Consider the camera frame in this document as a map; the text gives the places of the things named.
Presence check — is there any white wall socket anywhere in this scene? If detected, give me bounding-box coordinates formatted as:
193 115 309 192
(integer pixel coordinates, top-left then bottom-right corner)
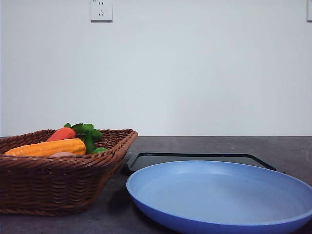
90 0 113 23

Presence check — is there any black rectangular tray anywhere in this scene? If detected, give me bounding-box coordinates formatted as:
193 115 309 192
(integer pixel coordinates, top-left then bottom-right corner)
124 153 277 177

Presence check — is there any blue plastic plate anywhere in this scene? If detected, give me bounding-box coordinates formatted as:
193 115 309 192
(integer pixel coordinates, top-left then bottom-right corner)
126 160 312 234

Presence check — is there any brown egg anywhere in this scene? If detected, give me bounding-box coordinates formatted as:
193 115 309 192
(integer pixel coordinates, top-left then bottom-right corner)
50 152 74 157

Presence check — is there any white wall switch plate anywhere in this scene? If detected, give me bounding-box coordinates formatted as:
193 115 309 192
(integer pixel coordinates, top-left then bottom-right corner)
308 0 312 20

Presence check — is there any orange toy carrot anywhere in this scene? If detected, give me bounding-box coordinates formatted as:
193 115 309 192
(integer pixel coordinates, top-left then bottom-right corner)
46 123 102 142

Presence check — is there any green toy chili pepper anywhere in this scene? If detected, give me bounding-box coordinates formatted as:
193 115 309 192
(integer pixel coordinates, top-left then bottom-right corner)
84 129 108 154

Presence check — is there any yellow toy corn cob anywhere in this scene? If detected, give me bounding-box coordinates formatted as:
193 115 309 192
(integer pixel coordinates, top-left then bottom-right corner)
5 138 86 156

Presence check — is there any brown wicker basket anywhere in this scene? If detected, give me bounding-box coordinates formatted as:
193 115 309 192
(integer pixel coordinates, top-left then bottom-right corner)
0 129 138 216

